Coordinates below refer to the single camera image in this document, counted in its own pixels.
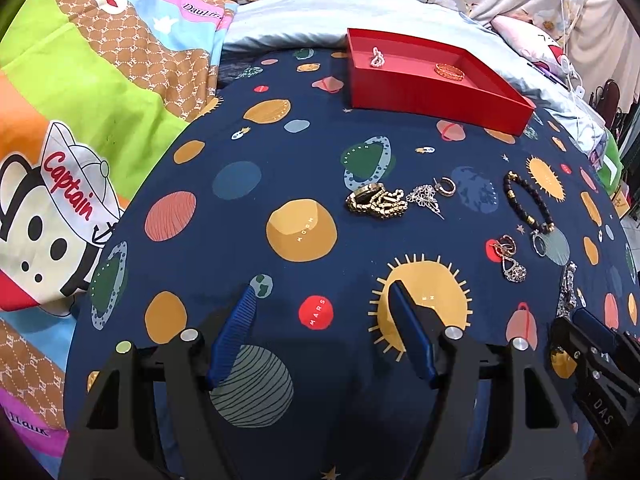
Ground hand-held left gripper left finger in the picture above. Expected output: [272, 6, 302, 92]
[59, 284, 258, 480]

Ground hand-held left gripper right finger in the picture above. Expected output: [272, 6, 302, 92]
[387, 280, 588, 480]

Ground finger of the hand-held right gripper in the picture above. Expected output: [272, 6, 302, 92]
[571, 307, 626, 356]
[549, 316, 591, 376]

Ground silver teardrop earring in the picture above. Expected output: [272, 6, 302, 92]
[501, 255, 528, 283]

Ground gold chain bracelet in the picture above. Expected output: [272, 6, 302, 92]
[345, 183, 408, 221]

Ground silver filigree earring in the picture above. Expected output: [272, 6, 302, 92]
[406, 185, 447, 221]

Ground black bead bracelet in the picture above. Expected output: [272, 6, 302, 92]
[502, 171, 557, 235]

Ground red tray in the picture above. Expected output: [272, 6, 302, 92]
[346, 27, 537, 137]

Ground green cloth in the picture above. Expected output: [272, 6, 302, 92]
[597, 127, 623, 196]

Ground navy planet print blanket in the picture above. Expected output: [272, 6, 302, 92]
[62, 42, 640, 480]

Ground dark hanging clothes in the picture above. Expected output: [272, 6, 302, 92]
[617, 95, 640, 211]

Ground dark wooden chair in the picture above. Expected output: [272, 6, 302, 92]
[587, 79, 623, 126]

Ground gold bangle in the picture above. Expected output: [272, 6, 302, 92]
[434, 62, 465, 82]

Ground colourful cartoon monkey blanket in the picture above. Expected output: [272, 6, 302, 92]
[0, 0, 241, 480]

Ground beige curtain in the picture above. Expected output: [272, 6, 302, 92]
[565, 0, 636, 96]

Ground pink plush pillow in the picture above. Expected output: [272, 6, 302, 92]
[492, 14, 576, 78]

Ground light blue pillow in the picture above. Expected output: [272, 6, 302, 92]
[220, 0, 608, 161]

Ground white cable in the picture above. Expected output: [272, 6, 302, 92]
[552, 0, 588, 126]

